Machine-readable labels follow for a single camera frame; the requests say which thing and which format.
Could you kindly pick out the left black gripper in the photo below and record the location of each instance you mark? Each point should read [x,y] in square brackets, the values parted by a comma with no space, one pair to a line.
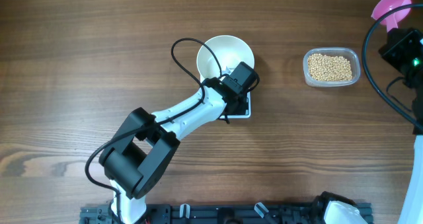
[244,106]

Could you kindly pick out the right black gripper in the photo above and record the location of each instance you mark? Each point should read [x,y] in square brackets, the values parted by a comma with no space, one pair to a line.
[396,47]

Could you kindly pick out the pink plastic scoop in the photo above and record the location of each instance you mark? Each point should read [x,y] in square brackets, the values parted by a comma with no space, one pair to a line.
[387,6]

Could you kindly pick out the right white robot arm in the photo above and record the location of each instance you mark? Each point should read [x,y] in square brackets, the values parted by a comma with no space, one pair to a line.
[412,207]

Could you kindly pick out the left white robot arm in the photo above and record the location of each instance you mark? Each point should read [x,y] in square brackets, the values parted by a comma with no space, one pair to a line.
[145,143]

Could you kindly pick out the white digital kitchen scale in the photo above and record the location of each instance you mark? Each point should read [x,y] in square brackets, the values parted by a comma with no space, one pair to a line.
[233,94]

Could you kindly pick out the white bowl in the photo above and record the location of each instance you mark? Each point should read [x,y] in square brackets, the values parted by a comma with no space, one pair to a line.
[229,51]

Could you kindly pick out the soybeans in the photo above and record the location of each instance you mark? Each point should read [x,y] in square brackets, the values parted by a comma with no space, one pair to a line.
[329,68]

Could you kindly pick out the clear plastic container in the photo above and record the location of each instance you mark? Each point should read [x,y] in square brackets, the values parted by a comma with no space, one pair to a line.
[344,52]

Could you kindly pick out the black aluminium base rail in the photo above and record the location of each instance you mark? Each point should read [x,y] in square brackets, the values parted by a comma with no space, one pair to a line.
[165,213]

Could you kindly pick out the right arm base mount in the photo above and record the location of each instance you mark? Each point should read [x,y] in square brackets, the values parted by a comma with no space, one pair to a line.
[330,208]

